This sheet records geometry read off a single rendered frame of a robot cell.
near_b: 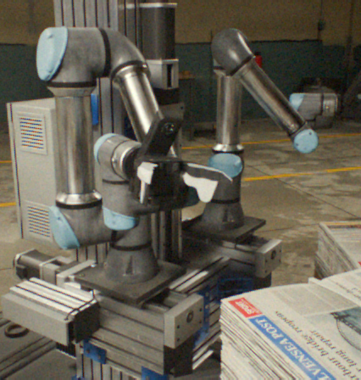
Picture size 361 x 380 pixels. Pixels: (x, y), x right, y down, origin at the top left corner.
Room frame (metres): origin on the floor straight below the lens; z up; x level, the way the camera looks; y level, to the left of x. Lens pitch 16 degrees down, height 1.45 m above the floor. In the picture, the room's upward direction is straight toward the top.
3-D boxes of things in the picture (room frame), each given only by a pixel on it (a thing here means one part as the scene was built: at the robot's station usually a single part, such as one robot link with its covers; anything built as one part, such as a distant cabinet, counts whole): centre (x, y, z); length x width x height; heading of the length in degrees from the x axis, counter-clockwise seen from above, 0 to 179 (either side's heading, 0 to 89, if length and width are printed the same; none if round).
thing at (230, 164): (1.78, -0.15, 0.98); 0.13 x 0.12 x 0.14; 171
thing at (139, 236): (1.36, 0.15, 0.98); 0.13 x 0.12 x 0.14; 119
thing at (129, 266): (1.36, 0.14, 0.87); 0.15 x 0.15 x 0.10
